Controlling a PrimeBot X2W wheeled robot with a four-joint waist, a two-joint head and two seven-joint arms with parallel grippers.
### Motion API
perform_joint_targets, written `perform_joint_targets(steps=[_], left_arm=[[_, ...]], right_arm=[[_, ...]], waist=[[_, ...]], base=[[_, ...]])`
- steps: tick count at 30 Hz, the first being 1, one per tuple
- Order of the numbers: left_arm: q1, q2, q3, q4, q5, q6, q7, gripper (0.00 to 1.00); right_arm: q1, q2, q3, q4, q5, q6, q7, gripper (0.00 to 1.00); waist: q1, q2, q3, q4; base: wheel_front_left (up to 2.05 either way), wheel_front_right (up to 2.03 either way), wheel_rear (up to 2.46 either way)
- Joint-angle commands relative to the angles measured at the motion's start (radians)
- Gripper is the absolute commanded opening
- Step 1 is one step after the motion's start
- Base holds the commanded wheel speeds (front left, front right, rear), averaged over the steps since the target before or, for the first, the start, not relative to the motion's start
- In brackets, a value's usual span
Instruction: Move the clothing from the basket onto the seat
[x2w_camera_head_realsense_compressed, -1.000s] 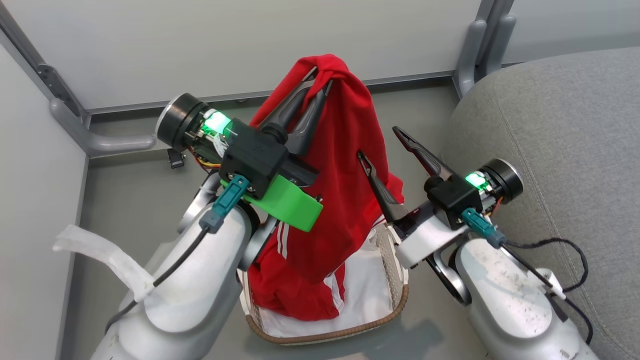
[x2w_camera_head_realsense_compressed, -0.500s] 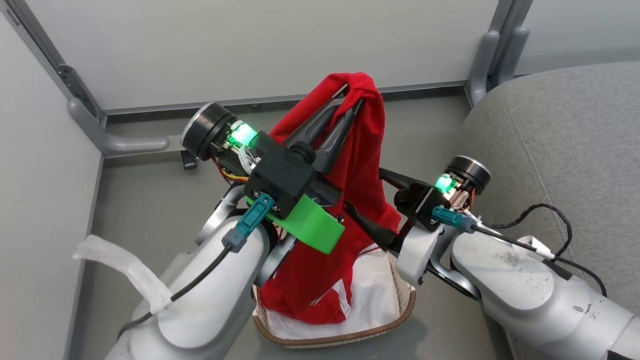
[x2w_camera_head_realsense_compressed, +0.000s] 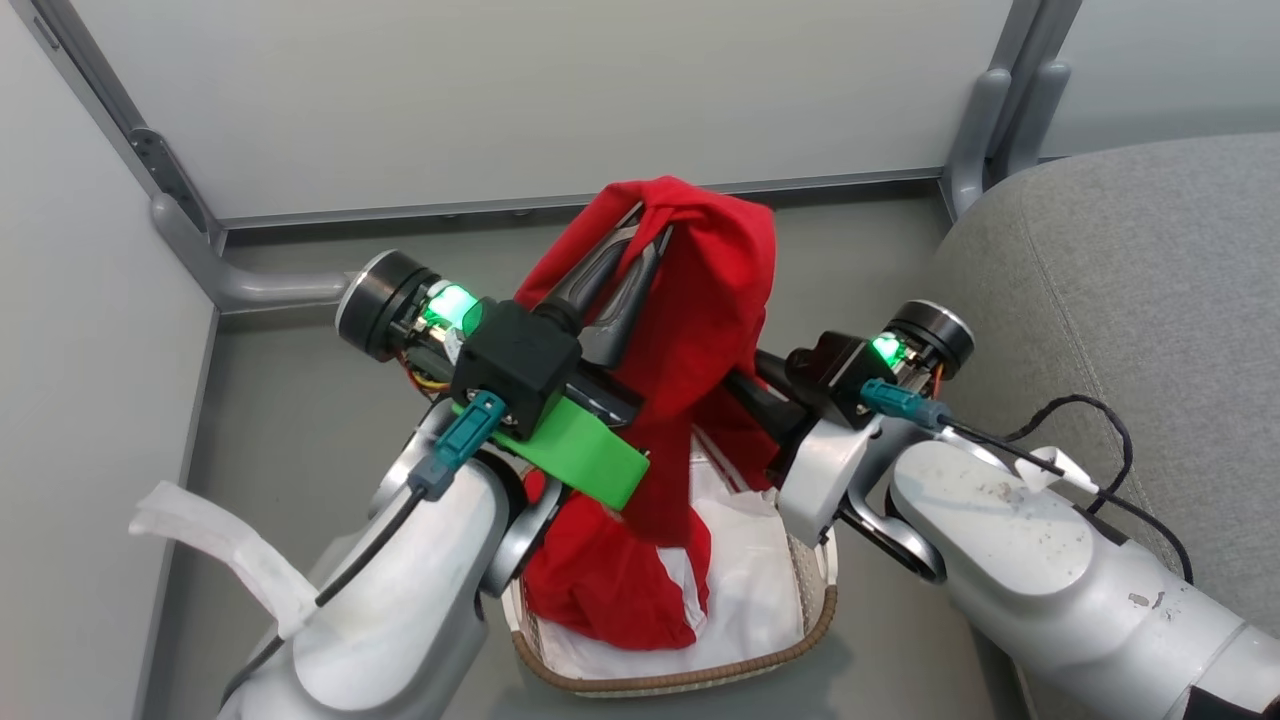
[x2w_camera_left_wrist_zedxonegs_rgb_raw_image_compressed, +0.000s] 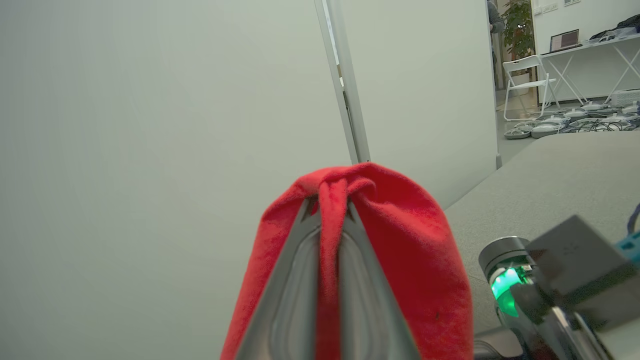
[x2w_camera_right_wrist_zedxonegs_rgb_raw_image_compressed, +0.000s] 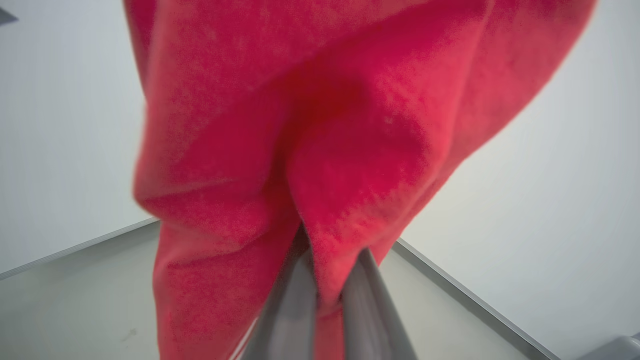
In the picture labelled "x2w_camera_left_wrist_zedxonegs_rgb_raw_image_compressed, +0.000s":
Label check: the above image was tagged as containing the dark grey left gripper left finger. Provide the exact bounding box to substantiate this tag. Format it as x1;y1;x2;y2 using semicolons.
235;197;321;360

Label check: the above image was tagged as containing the open laptop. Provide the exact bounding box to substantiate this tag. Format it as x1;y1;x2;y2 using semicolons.
549;29;581;54

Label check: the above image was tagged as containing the dark items pile on table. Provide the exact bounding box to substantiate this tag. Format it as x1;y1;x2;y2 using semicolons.
589;14;640;44

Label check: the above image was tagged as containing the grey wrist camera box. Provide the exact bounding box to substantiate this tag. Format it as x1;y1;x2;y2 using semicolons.
526;215;640;331

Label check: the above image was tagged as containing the green potted plant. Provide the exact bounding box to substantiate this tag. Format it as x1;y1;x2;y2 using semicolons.
501;0;536;96

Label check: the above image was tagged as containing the black floor cable bundle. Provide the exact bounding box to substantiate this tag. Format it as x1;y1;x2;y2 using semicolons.
559;120;628;134

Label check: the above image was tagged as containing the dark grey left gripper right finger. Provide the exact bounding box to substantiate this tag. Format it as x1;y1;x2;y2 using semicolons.
340;201;421;360

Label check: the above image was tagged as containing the white folding chair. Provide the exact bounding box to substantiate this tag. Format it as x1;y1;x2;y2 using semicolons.
502;55;562;122

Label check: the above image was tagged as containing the white trestle table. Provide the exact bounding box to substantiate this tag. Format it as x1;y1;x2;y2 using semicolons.
540;34;640;107

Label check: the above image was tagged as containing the grey right gripper green band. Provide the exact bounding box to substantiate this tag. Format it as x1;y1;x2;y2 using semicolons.
478;236;608;360

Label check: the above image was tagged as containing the cyan connector block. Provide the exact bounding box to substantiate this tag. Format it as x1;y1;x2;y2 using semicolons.
615;230;640;264

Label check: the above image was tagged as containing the white perforated box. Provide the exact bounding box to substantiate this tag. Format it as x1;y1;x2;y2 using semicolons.
610;89;640;108

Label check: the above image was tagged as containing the aluminium partition post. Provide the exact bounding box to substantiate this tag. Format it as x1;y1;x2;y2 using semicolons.
314;0;372;166

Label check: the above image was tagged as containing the person in dark clothes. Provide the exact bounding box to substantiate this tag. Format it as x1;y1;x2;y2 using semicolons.
487;0;506;36

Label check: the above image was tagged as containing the red cloth garment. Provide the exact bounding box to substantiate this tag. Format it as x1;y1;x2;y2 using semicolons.
220;161;474;360

